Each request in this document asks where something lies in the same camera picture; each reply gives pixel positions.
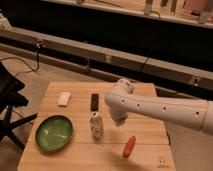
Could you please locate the orange carrot toy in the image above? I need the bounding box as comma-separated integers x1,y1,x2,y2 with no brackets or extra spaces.
123,136,136,158

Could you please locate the black rectangular block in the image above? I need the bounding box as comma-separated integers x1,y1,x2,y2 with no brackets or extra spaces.
91,93,99,111

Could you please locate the small white bottle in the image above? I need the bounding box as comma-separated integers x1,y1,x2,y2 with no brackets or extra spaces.
90,112,103,139

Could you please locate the long grey metal rail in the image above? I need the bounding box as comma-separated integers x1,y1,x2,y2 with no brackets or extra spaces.
0,28,213,90

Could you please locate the black chair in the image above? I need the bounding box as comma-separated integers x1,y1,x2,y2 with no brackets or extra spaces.
0,62,37,149

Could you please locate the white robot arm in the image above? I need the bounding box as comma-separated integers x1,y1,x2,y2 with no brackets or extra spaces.
105,79,213,136

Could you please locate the black floor cable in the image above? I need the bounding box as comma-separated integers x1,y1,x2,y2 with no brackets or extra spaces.
0,39,44,75

